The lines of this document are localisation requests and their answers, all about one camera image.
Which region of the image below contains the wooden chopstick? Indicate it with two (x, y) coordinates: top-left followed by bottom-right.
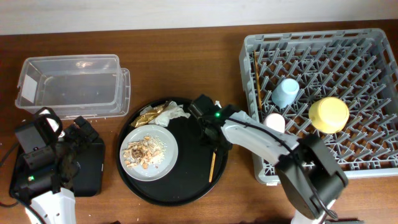
(208, 151), (216, 183)
(253, 50), (262, 111)

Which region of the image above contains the white tissue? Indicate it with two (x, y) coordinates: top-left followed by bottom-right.
(149, 101), (190, 128)

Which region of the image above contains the pink cup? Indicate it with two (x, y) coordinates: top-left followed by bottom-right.
(263, 113), (285, 133)

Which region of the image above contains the gold snack wrapper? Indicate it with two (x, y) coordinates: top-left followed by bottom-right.
(130, 101), (170, 128)

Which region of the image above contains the blue cup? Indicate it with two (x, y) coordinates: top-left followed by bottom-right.
(271, 78), (300, 108)

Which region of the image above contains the yellow bowl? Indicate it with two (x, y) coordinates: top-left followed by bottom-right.
(308, 97), (349, 134)

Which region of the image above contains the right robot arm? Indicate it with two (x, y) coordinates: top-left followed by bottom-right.
(188, 95), (348, 223)

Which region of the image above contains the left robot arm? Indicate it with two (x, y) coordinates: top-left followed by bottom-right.
(9, 107), (105, 223)

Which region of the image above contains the grey dishwasher rack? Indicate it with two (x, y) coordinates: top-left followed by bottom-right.
(239, 29), (397, 179)

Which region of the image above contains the black rectangular tray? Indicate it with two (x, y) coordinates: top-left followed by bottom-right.
(9, 138), (105, 202)

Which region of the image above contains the clear plastic bin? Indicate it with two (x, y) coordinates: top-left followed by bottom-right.
(15, 54), (131, 119)

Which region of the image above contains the round black serving tray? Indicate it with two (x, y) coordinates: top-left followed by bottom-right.
(115, 98), (228, 207)

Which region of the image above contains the food scraps pile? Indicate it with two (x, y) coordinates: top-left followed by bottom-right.
(122, 136), (166, 169)

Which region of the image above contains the grey plate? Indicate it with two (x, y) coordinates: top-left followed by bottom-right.
(116, 124), (178, 182)

